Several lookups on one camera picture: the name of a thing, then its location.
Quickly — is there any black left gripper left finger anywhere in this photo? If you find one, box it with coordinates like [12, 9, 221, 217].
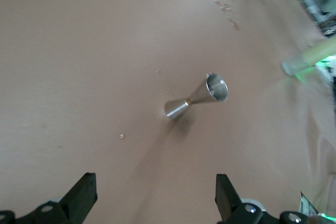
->
[0, 173, 98, 224]

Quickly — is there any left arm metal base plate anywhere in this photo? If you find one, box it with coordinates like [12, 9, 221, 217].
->
[300, 190, 328, 221]

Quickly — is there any olive green bottle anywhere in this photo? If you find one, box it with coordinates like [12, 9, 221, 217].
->
[281, 39, 336, 77]

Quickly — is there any steel double jigger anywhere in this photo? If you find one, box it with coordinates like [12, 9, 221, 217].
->
[164, 71, 228, 122]

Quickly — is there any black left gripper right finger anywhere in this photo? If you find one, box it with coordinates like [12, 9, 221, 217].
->
[215, 173, 312, 224]

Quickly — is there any wet liquid spill patch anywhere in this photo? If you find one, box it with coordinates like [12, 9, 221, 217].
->
[212, 0, 241, 30]

